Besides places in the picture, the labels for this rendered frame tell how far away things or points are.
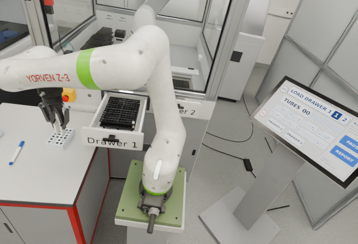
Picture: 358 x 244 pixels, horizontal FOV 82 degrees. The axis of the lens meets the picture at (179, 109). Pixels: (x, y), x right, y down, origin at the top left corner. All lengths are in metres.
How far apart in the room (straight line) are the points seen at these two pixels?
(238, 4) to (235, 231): 1.55
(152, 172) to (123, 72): 0.39
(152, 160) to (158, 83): 0.27
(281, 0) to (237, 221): 3.76
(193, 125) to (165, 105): 0.65
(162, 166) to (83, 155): 0.52
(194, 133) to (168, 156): 0.70
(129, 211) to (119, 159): 0.81
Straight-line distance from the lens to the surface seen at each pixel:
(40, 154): 1.21
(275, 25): 4.62
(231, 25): 1.11
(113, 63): 0.53
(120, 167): 1.77
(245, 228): 1.91
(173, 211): 0.95
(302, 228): 2.23
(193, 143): 1.51
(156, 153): 0.77
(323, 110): 1.21
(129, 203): 0.95
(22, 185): 1.12
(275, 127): 1.19
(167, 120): 0.80
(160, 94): 0.73
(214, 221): 1.85
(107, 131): 1.01
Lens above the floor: 1.63
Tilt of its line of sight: 36 degrees down
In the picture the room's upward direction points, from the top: 12 degrees clockwise
